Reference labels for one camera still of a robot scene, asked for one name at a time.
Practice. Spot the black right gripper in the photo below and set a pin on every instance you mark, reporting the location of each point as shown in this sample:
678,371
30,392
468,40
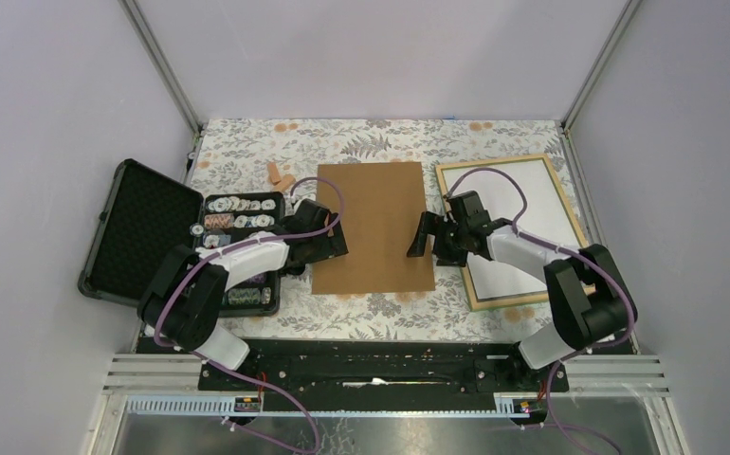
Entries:
434,225

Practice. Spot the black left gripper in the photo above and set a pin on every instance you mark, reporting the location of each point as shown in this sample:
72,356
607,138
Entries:
333,245

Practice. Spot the brown cardboard backing board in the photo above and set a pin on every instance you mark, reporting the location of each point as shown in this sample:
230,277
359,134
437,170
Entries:
380,211

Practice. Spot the wooden picture frame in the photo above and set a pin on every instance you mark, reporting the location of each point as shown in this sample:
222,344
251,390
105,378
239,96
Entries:
465,276

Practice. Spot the seascape photo print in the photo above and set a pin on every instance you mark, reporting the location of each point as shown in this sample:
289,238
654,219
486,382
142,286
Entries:
541,207

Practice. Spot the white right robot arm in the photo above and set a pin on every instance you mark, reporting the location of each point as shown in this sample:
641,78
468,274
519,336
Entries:
587,296

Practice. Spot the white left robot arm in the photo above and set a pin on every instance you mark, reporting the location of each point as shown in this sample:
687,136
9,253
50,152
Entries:
183,301

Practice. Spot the tan wooden block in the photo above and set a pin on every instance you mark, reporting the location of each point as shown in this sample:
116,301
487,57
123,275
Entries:
273,173
285,184

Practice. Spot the floral patterned tablecloth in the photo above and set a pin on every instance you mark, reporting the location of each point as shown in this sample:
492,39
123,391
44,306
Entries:
234,153

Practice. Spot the black poker chip case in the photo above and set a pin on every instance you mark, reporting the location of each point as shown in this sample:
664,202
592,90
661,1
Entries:
147,214

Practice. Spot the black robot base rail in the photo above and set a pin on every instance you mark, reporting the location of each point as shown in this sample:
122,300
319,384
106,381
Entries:
346,375

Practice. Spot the aluminium cable tray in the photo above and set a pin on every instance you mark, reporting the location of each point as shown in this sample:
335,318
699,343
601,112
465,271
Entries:
180,385

